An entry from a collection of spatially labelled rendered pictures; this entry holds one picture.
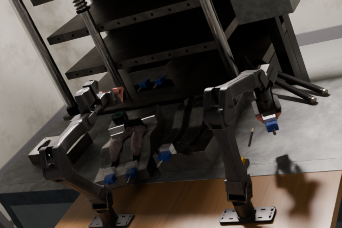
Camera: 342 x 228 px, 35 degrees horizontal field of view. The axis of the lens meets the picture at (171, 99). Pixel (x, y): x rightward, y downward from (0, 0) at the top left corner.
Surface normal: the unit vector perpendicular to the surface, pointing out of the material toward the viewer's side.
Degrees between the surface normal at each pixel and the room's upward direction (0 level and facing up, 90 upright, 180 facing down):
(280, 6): 90
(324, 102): 0
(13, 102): 90
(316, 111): 0
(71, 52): 90
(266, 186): 0
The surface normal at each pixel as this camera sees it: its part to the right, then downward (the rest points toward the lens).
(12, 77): 0.85, -0.15
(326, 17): -0.37, 0.52
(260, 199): -0.38, -0.84
